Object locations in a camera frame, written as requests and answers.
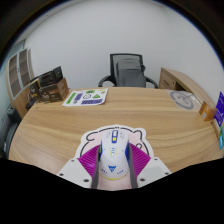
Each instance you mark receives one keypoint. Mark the grey round printed mat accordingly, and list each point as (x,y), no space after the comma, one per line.
(181,99)

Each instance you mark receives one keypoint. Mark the wooden shelf unit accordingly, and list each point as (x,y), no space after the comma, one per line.
(18,73)

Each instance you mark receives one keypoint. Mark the brown cardboard box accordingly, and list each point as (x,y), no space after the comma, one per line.
(55,91)

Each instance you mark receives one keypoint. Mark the grey mesh office chair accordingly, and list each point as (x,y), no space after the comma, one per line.
(130,73)

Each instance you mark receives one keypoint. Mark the black chair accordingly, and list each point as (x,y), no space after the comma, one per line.
(8,131)

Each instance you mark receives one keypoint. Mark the purple standing bag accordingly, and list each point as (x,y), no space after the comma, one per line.
(220,110)

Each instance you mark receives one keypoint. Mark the black box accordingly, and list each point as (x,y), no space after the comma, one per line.
(50,76)

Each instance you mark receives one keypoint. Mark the white and blue computer mouse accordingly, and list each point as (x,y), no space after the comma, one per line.
(114,156)

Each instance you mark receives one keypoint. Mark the colourful sticker sheet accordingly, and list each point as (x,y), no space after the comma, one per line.
(86,97)

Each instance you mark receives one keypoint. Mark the wooden side desk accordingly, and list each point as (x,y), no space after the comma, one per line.
(181,81)

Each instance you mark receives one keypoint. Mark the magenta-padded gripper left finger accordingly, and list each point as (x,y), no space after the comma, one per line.
(71,170)

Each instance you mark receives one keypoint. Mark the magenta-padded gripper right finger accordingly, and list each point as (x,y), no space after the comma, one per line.
(155,168)

